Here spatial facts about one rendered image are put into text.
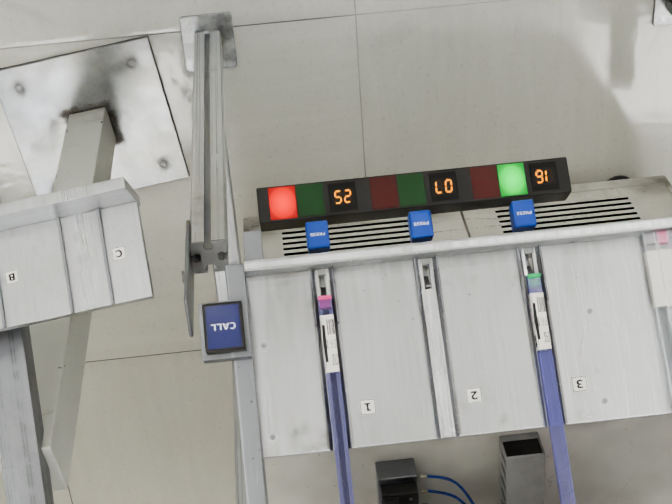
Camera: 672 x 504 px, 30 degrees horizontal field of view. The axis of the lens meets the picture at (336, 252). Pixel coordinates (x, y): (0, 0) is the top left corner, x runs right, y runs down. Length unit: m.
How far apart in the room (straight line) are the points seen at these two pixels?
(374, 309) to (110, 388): 1.07
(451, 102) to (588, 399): 0.84
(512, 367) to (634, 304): 0.15
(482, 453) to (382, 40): 0.70
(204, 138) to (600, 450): 0.65
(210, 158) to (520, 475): 0.56
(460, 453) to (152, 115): 0.76
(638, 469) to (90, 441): 1.09
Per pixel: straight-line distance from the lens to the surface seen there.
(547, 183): 1.38
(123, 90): 2.00
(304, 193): 1.35
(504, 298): 1.33
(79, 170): 1.83
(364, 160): 2.08
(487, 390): 1.31
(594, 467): 1.69
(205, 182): 1.54
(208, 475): 2.44
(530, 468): 1.61
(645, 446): 1.69
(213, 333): 1.26
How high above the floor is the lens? 1.84
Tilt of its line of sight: 58 degrees down
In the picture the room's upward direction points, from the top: 170 degrees clockwise
